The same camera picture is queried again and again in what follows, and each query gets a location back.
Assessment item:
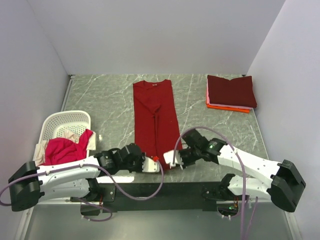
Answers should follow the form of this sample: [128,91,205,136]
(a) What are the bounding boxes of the beige t-shirt in basket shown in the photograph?
[32,129,98,166]

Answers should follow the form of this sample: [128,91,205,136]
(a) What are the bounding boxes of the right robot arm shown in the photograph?
[179,129,307,213]

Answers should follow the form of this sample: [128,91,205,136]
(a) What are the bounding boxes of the black base beam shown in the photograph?
[69,181,248,216]

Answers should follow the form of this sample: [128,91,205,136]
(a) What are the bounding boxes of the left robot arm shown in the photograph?
[8,143,147,212]

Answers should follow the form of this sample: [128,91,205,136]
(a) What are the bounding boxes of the red t-shirt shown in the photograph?
[133,79,180,171]

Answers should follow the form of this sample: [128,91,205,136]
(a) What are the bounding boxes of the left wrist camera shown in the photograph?
[142,156,160,173]

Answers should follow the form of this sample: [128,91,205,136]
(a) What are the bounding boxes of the pink t-shirt in basket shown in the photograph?
[38,128,94,166]

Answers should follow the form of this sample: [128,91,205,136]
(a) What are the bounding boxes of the aluminium rail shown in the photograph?
[38,198,81,205]

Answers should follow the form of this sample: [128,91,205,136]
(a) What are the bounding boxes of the white laundry basket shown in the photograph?
[33,110,91,166]

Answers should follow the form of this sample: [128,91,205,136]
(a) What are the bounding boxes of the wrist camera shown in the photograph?
[163,150,183,169]
[142,156,160,173]

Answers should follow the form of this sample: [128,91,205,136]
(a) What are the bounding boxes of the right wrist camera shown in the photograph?
[163,150,183,169]

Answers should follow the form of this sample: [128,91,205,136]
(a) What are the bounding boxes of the folded maroon t-shirt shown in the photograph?
[207,75,258,108]

